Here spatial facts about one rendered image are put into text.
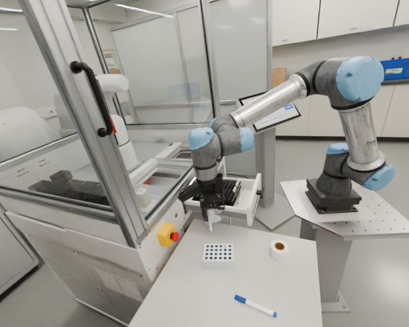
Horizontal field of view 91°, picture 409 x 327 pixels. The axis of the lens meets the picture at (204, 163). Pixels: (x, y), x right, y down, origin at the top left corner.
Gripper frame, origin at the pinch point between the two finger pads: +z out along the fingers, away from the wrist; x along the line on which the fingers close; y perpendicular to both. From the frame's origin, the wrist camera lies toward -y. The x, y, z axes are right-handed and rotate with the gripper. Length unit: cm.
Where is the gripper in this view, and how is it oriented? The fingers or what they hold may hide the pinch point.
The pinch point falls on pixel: (208, 222)
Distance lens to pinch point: 77.3
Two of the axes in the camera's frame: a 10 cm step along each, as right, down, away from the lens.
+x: 1.0, -4.7, 8.8
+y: 9.9, -0.7, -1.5
